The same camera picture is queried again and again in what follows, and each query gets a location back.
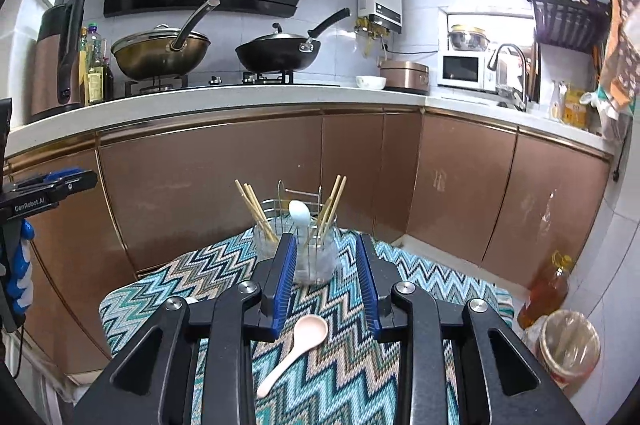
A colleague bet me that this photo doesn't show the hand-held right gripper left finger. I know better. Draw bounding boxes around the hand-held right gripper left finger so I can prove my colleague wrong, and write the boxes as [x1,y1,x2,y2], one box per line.
[72,232,301,425]

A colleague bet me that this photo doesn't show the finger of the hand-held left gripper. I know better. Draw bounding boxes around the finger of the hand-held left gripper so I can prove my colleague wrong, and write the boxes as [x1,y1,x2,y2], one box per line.
[42,167,99,199]

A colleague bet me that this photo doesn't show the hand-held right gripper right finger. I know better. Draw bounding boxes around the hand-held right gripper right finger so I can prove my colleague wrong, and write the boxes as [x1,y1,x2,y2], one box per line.
[355,232,587,425]

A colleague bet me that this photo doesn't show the wire utensil holder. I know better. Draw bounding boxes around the wire utensil holder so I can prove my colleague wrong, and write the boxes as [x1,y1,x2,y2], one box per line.
[252,179,339,286]

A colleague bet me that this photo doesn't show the pink spoon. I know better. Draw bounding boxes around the pink spoon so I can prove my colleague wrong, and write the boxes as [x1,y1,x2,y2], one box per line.
[256,315,329,398]

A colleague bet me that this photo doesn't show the light blue spoon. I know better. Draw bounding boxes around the light blue spoon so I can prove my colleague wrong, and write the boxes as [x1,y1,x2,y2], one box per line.
[288,200,311,252]

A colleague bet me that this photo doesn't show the person's left hand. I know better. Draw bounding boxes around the person's left hand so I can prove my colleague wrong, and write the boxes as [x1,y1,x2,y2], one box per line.
[0,218,36,315]

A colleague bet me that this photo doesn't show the zigzag knit cloth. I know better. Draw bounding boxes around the zigzag knit cloth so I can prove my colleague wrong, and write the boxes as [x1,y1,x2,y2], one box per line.
[98,227,515,425]

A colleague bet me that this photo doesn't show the yellow label oil bottle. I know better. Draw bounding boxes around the yellow label oil bottle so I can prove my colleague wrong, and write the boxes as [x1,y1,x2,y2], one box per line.
[85,58,114,104]

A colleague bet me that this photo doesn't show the brown electric kettle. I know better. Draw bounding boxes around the brown electric kettle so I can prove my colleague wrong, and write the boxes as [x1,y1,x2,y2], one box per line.
[27,0,87,124]

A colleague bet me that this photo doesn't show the bronze wok with lid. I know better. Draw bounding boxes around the bronze wok with lid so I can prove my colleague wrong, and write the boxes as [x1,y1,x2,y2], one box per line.
[111,0,221,81]

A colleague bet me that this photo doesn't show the gas stove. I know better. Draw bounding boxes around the gas stove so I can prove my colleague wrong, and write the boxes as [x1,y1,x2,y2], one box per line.
[124,72,342,96]

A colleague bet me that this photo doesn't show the amber cooking oil bottle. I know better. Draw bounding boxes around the amber cooking oil bottle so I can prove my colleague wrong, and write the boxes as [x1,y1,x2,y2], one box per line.
[517,250,574,331]

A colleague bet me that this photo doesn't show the white countertop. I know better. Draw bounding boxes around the white countertop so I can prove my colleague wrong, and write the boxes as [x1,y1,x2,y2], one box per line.
[6,82,617,158]

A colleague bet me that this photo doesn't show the lined trash bin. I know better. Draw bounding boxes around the lined trash bin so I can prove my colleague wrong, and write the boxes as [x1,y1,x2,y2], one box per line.
[537,309,602,389]

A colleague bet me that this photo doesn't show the brown rice cooker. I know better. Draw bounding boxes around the brown rice cooker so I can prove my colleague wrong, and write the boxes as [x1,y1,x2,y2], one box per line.
[378,59,431,95]

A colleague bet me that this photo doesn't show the black wok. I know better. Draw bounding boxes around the black wok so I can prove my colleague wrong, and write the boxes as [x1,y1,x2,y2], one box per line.
[234,8,352,74]

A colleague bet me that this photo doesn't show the white microwave oven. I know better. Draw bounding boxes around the white microwave oven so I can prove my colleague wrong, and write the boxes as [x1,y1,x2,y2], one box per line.
[438,50,499,92]

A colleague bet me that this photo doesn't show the clear plastic bottle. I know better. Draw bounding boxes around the clear plastic bottle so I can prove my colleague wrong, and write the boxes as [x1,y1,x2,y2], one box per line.
[549,80,569,121]

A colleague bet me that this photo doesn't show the steel pot with lid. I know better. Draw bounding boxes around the steel pot with lid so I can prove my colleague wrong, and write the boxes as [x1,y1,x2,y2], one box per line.
[448,24,491,52]

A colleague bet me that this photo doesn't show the yellow packet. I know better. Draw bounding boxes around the yellow packet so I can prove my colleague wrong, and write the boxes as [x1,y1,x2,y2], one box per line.
[562,88,592,129]

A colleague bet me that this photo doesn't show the chrome kitchen faucet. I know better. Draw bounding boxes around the chrome kitchen faucet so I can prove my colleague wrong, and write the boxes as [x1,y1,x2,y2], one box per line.
[487,43,529,111]

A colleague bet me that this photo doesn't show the white plastic bag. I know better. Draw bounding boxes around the white plastic bag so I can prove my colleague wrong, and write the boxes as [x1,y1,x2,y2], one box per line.
[590,89,632,142]

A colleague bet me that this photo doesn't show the patterned hanging cloth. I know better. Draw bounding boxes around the patterned hanging cloth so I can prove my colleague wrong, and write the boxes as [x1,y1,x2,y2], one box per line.
[596,0,640,112]

